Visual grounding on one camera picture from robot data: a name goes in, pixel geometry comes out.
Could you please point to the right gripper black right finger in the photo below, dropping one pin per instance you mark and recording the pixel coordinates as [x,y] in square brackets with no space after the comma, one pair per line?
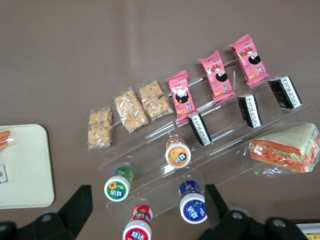
[225,225]

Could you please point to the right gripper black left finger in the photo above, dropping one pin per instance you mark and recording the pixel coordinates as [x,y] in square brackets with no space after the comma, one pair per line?
[72,215]

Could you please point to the blue gum bottle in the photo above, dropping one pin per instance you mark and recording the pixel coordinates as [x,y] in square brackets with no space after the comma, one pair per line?
[193,208]

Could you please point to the beige plastic tray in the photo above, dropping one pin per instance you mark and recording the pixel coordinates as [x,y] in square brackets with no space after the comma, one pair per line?
[27,170]

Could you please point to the orange gum bottle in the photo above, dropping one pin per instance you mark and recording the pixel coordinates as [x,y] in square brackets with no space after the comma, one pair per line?
[178,155]

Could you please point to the white rectangular tray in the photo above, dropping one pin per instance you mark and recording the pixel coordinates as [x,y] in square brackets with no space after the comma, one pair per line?
[310,226]

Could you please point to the clear acrylic stepped stand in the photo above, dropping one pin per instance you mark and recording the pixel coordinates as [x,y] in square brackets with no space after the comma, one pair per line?
[225,140]

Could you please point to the clear rice crisp packet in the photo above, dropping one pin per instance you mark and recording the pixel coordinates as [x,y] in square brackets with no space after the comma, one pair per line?
[155,100]
[100,130]
[130,110]

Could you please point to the yellow snack packet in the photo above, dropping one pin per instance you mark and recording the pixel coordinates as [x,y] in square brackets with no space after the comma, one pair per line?
[313,236]

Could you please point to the wrapped triangular sandwich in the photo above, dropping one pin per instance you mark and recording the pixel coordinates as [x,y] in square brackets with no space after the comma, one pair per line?
[5,138]
[282,150]

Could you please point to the black milk carton right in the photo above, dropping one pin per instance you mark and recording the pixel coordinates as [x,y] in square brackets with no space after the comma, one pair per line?
[200,128]

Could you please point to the black milk carton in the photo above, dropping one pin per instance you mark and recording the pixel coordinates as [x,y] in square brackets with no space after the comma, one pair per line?
[250,110]
[285,91]
[200,128]

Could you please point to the black milk carton middle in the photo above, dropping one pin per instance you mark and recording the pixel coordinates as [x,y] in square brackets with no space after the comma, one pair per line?
[250,110]

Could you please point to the pink cartoon snack packet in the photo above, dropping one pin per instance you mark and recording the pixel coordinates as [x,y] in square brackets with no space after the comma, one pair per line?
[250,62]
[181,97]
[218,76]

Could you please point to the black milk carton left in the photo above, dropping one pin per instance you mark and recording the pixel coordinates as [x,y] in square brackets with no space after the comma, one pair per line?
[285,91]

